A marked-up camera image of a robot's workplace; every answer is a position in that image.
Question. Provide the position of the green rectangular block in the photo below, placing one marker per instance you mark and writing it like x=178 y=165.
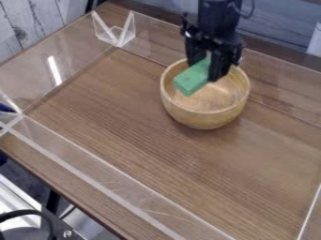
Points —
x=193 y=78

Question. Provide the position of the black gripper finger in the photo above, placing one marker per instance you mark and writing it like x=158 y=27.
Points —
x=196 y=50
x=220 y=64

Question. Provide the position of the light wooden bowl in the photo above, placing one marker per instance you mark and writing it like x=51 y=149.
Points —
x=215 y=105

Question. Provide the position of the clear acrylic enclosure wall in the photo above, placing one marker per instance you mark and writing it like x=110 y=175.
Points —
x=90 y=130

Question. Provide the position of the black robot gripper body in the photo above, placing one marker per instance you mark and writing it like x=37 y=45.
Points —
x=215 y=27

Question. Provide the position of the black metal bracket base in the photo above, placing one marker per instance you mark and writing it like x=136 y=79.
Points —
x=63 y=231

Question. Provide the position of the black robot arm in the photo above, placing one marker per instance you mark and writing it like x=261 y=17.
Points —
x=224 y=6

